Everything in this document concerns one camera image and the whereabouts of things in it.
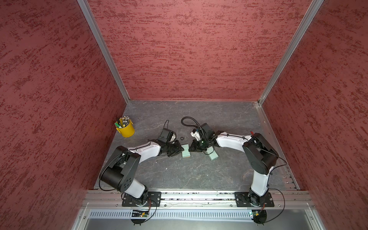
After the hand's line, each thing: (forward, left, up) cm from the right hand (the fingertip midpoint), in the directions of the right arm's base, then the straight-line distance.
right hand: (190, 152), depth 89 cm
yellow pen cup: (+14, +41, +6) cm, 44 cm away
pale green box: (-1, +3, 0) cm, 3 cm away
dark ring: (+11, +5, -2) cm, 13 cm away
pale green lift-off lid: (-2, -15, -1) cm, 15 cm away
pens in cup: (+15, +42, +14) cm, 47 cm away
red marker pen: (+17, -46, -5) cm, 50 cm away
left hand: (0, +4, 0) cm, 4 cm away
